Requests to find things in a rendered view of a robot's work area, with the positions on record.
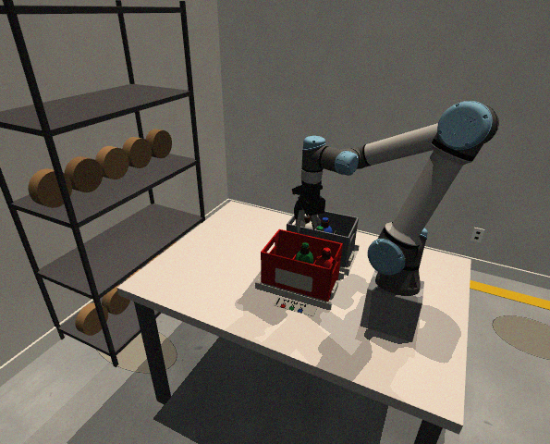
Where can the red bottle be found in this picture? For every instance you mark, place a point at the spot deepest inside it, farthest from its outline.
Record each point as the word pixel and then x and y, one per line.
pixel 325 259

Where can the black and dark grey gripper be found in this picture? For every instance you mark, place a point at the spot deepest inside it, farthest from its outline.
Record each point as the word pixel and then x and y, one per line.
pixel 315 206

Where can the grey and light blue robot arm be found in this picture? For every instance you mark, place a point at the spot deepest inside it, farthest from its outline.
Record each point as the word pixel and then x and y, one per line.
pixel 455 141

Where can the beige paper pick list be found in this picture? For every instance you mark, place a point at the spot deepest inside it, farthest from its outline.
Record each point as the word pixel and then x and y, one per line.
pixel 295 306

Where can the blue bottle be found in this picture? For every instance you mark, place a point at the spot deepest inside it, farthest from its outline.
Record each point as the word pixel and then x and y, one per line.
pixel 325 225

